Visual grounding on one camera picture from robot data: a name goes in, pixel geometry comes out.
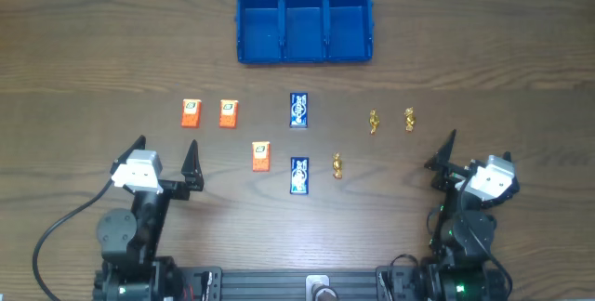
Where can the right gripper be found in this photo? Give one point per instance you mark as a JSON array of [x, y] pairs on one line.
[[448, 178]]

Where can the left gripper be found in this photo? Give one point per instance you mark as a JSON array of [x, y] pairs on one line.
[[174, 190]]

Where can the orange candy box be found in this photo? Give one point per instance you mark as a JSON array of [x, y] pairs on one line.
[[260, 160], [228, 117], [191, 117]]

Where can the blue candy pack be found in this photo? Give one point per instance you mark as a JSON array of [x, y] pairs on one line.
[[299, 176], [298, 110]]

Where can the gold candy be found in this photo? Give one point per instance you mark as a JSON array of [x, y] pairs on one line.
[[374, 121], [337, 165], [409, 119]]

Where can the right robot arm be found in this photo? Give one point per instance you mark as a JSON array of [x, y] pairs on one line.
[[465, 233]]

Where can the blue tray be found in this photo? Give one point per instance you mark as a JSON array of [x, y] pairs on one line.
[[260, 36]]

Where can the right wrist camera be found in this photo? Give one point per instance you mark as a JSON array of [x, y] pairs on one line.
[[488, 178]]

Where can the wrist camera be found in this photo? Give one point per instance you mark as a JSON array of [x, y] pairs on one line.
[[139, 171], [488, 178]]

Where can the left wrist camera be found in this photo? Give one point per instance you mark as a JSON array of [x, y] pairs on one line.
[[139, 171]]

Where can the mounting rail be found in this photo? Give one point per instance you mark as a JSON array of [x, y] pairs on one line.
[[269, 284]]

